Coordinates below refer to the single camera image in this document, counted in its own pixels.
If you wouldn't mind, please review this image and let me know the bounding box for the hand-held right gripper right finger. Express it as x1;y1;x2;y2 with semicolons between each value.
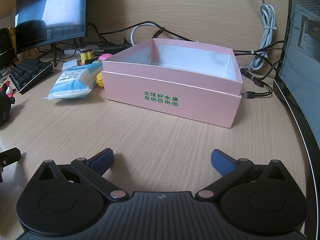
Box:
195;149;288;202

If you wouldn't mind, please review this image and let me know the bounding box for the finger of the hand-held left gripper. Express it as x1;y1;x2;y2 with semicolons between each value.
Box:
0;147;21;168

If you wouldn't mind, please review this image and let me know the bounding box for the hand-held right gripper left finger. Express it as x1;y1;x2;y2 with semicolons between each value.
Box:
37;149;127;202

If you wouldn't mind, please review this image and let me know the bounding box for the black plush toy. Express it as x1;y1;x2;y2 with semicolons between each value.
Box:
0;81;16;127

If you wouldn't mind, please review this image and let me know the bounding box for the blue white tissue pack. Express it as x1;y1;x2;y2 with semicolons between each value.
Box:
43;63;103;101

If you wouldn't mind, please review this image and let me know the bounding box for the pink cardboard box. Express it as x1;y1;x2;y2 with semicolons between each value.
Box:
102;38;243;128

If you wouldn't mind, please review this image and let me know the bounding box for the small white box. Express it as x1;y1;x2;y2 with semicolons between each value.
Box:
62;59;78;72

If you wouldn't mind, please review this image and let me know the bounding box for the yellow pink toy jar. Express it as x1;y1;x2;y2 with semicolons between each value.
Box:
80;50;95;63

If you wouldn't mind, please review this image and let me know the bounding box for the wooden desktop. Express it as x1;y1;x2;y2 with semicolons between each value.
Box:
0;12;315;205

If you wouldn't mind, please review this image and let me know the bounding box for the black keyboard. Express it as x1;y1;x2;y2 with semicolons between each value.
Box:
9;59;53;95

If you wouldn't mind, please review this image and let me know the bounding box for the black power adapter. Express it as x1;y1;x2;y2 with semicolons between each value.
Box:
102;44;128;53

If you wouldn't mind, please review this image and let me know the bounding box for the white power strip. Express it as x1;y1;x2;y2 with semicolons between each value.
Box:
64;45;100;55

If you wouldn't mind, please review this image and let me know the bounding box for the right curved monitor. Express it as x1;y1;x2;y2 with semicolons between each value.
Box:
273;0;320;180

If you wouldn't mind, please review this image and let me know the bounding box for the black computer monitor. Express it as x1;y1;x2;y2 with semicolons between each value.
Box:
15;0;89;68

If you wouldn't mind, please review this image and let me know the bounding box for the black cable with connector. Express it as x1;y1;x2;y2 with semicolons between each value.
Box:
240;41;285;100

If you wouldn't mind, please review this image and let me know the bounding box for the white cable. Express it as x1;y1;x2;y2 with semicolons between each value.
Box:
130;23;165;46

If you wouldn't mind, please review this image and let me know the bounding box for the grey bundled cable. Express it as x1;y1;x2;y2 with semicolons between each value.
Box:
250;0;277;72

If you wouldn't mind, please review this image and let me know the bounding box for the black monitor cable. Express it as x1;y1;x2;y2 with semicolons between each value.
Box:
87;21;193;53

